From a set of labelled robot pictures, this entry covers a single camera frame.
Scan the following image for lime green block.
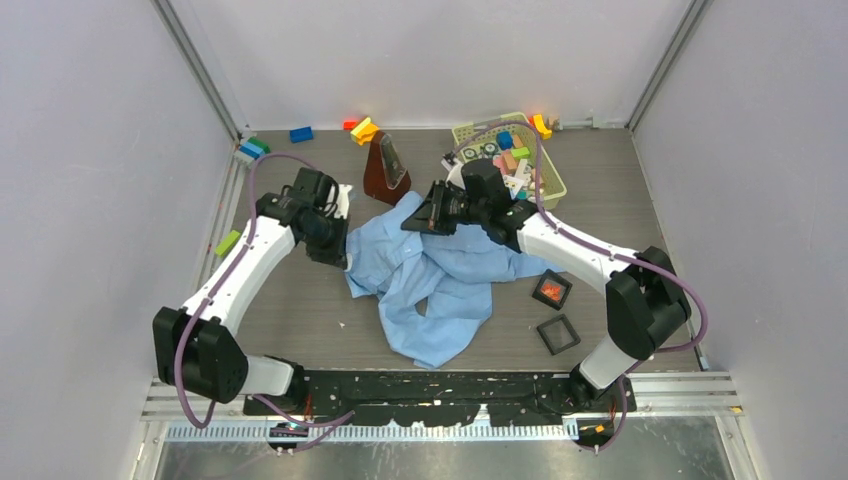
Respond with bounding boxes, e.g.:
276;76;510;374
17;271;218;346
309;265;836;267
214;230;241;258

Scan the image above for brown wooden metronome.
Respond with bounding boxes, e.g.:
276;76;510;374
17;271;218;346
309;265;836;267
363;131;412;206

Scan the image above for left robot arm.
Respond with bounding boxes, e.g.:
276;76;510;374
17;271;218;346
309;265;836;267
152;167;352;414

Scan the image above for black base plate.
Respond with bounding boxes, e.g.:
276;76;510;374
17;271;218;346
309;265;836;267
243;370;636;427

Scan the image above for orange brooch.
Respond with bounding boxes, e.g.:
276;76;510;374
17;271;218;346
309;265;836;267
540;281;563;302

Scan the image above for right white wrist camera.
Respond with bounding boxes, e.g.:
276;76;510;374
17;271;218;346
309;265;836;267
441;152;465;189

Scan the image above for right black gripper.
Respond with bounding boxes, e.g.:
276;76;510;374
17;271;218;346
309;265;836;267
403;180;489;237

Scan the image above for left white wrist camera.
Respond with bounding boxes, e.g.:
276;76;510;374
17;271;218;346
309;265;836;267
331;184;353;219

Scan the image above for light blue shirt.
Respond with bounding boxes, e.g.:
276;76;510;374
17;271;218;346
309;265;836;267
345;191;561;369

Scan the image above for yellow toy block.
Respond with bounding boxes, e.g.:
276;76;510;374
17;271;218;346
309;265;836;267
350;117;380;146

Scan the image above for yellow-green plastic basket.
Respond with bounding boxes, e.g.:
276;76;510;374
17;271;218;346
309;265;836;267
451;112;567;210

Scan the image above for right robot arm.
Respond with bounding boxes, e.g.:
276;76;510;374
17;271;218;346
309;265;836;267
401;161;698;411

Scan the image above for yellow arch block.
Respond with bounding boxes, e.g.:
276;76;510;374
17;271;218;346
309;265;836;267
531;114;553;140

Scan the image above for black square frame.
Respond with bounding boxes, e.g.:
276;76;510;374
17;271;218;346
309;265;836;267
536;314;581;356
531;269;573;311

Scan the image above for stacked blue green bricks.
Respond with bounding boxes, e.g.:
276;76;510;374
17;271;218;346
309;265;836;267
233;137;271;165

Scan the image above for blue block in basket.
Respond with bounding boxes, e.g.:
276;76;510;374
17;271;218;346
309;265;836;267
496;131;514;150

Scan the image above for green block in basket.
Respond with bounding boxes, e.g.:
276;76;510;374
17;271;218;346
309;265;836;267
511;147;531;160

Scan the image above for blue toy brick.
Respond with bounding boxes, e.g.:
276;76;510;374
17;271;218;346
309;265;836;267
289;126;314;144

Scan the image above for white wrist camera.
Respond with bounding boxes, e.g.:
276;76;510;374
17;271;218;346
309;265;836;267
331;184;353;219
441;152;465;189

